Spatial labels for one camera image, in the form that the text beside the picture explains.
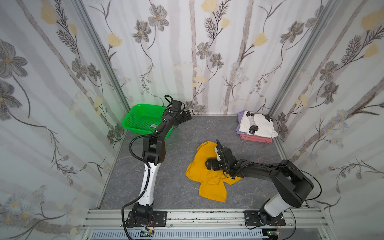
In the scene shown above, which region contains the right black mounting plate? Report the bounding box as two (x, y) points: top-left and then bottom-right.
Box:
(244, 210), (286, 227)

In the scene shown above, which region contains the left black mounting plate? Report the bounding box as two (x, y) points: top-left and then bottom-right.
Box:
(125, 211), (168, 228)

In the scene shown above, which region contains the corner aluminium post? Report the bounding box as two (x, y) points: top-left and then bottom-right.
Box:
(269, 0), (341, 115)
(72, 0), (131, 114)

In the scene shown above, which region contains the green plastic basket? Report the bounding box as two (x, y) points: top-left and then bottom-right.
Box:
(122, 104), (166, 135)

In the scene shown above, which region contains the white black folded t shirt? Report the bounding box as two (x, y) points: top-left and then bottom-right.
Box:
(240, 111), (278, 139)

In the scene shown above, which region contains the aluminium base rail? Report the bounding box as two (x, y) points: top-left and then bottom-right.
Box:
(78, 208), (335, 240)

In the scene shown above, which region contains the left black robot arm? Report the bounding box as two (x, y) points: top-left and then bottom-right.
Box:
(123, 95), (192, 225)

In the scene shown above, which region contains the pink folded t shirt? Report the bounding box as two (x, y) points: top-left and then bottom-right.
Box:
(240, 134), (273, 144)

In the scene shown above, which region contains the right corner aluminium post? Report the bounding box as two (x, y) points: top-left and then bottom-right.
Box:
(269, 0), (341, 115)

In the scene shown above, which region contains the white slotted cable duct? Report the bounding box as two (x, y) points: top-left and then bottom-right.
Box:
(89, 229), (269, 240)

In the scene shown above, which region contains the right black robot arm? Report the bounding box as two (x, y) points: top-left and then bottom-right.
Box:
(205, 141), (314, 227)

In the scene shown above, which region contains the purple folded t shirt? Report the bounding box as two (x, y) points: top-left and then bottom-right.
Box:
(236, 111), (246, 135)

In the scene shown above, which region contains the yellow t shirt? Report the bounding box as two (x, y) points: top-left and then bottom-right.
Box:
(186, 141), (242, 202)

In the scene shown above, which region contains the left black corrugated cable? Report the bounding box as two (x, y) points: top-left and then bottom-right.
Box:
(120, 133), (157, 240)

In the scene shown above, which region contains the black mounting plate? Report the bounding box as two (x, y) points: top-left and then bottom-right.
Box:
(125, 211), (168, 228)
(244, 210), (286, 227)

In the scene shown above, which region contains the left corner aluminium post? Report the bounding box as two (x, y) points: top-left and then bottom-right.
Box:
(72, 0), (131, 114)

